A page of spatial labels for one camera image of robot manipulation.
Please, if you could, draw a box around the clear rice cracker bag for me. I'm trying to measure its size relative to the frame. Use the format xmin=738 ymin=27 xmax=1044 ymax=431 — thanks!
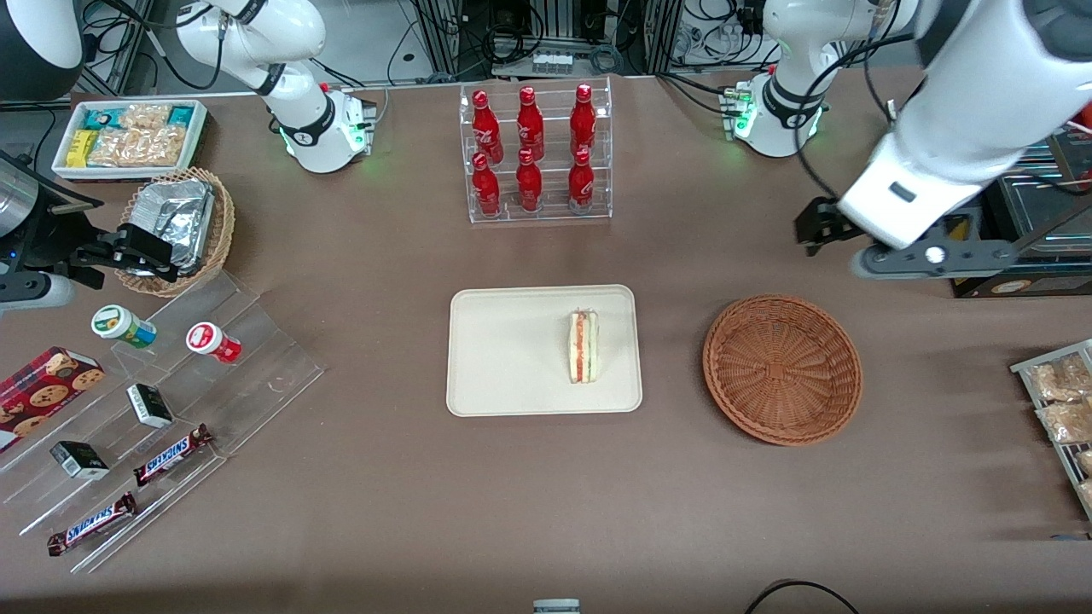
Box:
xmin=119 ymin=103 xmax=171 ymax=130
xmin=88 ymin=126 xmax=189 ymax=168

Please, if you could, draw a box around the clear acrylic bottle rack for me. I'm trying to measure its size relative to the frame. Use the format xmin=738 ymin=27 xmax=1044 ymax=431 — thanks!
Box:
xmin=458 ymin=76 xmax=614 ymax=225

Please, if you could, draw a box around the white rectangular snack bin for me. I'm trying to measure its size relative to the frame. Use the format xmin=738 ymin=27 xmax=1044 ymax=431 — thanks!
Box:
xmin=51 ymin=99 xmax=209 ymax=182

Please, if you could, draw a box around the black food warmer appliance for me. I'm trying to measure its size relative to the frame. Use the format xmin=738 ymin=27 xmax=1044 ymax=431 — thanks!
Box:
xmin=943 ymin=102 xmax=1092 ymax=299

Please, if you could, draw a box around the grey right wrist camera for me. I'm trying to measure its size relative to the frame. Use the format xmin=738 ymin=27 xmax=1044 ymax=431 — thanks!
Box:
xmin=0 ymin=273 xmax=76 ymax=312

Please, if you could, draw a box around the cream plastic tray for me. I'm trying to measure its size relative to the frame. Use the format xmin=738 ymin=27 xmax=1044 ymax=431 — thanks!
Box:
xmin=446 ymin=284 xmax=643 ymax=418

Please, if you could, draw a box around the clear acrylic stepped stand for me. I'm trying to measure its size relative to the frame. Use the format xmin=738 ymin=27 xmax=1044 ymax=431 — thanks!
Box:
xmin=0 ymin=269 xmax=328 ymax=575

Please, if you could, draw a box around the Snickers chocolate bar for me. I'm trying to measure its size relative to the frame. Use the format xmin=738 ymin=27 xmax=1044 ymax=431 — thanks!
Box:
xmin=132 ymin=424 xmax=214 ymax=488
xmin=47 ymin=492 xmax=139 ymax=557

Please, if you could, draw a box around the brown wicker basket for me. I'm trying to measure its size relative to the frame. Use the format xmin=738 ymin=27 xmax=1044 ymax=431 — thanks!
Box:
xmin=702 ymin=294 xmax=863 ymax=447

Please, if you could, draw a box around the green lidded cup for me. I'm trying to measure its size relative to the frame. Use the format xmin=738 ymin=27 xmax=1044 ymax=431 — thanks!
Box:
xmin=91 ymin=304 xmax=158 ymax=350

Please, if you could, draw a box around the light wicker basket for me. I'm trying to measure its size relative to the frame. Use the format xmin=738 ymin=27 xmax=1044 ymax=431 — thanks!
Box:
xmin=113 ymin=167 xmax=236 ymax=298

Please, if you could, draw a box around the steel food pan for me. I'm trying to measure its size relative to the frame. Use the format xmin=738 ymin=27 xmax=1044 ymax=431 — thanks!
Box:
xmin=1002 ymin=171 xmax=1092 ymax=238

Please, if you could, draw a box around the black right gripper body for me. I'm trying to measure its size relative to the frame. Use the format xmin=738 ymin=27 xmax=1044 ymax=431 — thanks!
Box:
xmin=30 ymin=198 xmax=116 ymax=272

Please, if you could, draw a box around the red soda bottle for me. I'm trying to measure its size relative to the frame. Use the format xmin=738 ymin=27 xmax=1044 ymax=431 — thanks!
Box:
xmin=568 ymin=147 xmax=595 ymax=211
xmin=515 ymin=148 xmax=543 ymax=212
xmin=570 ymin=83 xmax=597 ymax=159
xmin=472 ymin=90 xmax=502 ymax=163
xmin=472 ymin=152 xmax=502 ymax=217
xmin=517 ymin=86 xmax=545 ymax=161

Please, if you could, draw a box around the black floor cable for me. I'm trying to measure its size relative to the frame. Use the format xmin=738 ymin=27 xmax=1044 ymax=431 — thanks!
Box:
xmin=744 ymin=580 xmax=861 ymax=614

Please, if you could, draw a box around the tray of wrapped pastries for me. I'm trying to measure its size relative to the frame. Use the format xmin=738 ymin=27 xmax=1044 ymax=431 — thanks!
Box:
xmin=1010 ymin=339 xmax=1092 ymax=521

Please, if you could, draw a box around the small black carton box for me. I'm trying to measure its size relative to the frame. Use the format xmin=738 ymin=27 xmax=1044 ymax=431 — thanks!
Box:
xmin=126 ymin=383 xmax=175 ymax=429
xmin=49 ymin=440 xmax=110 ymax=480

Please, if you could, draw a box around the silver foil wrapped pack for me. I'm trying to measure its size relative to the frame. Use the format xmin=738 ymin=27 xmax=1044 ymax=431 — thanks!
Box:
xmin=147 ymin=189 xmax=216 ymax=270
xmin=130 ymin=177 xmax=210 ymax=224

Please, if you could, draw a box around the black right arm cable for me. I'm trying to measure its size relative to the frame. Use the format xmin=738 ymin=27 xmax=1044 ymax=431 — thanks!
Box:
xmin=85 ymin=0 xmax=282 ymax=91

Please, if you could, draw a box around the triangle sandwich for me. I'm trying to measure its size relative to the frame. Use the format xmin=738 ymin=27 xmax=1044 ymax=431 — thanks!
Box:
xmin=568 ymin=308 xmax=601 ymax=385

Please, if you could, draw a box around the red chocolate chip cookie box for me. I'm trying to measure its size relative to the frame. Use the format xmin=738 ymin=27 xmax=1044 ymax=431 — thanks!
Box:
xmin=0 ymin=345 xmax=106 ymax=455

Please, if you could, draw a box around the red lidded cup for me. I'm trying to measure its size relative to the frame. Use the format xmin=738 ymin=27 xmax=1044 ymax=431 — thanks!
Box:
xmin=186 ymin=321 xmax=242 ymax=365

